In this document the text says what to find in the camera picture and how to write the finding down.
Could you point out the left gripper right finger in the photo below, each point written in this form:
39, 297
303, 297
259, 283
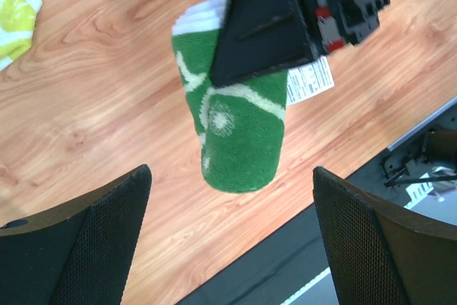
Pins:
379, 252

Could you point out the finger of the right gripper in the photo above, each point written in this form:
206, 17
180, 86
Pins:
259, 37

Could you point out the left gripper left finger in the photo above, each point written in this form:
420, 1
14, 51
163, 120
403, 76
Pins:
79, 252

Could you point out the green dinosaur pattern towel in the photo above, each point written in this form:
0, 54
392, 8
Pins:
240, 127

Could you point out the lime yellow towel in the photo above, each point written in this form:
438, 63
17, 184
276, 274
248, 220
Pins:
18, 21

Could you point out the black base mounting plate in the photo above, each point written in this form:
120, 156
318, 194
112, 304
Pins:
290, 265

